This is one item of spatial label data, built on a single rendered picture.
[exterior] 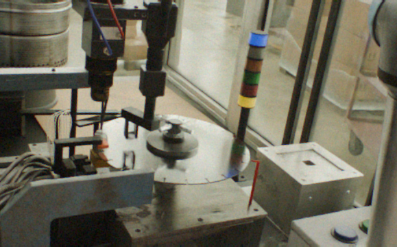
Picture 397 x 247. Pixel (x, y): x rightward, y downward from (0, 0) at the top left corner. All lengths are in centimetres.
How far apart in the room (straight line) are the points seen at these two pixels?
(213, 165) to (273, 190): 24
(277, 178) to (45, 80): 56
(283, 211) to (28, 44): 87
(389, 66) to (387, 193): 17
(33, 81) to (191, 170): 40
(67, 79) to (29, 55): 43
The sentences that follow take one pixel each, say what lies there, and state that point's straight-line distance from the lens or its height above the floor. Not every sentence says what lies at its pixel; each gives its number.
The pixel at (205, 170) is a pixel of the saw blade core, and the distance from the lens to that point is 100.
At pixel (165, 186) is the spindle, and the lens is 110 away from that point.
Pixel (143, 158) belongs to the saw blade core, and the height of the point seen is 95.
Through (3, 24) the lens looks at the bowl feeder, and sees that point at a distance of 156.
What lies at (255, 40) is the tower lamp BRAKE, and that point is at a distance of 125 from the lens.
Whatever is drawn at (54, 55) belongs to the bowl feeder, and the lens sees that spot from 162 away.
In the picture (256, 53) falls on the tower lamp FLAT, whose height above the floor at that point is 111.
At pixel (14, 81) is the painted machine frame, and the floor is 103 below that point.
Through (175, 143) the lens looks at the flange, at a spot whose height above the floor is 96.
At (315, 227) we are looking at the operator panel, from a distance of 100.
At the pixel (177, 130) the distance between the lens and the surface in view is 106.
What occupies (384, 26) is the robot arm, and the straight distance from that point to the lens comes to 66.
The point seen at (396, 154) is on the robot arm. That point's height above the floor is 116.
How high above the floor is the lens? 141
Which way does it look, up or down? 23 degrees down
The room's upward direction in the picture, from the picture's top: 8 degrees clockwise
